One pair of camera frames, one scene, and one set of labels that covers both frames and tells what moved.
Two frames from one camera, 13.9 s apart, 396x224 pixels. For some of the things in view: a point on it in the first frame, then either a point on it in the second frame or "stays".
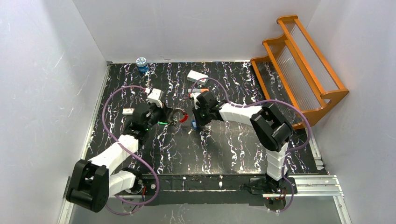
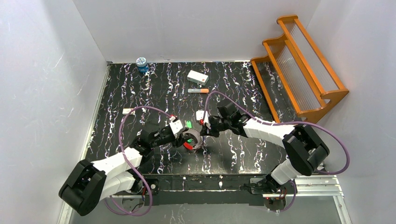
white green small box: (194, 76) stays
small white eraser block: (128, 111) stays
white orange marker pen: (197, 90) stays
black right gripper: (200, 114) -> (210, 127)
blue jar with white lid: (142, 65) stays
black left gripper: (161, 114) -> (180, 138)
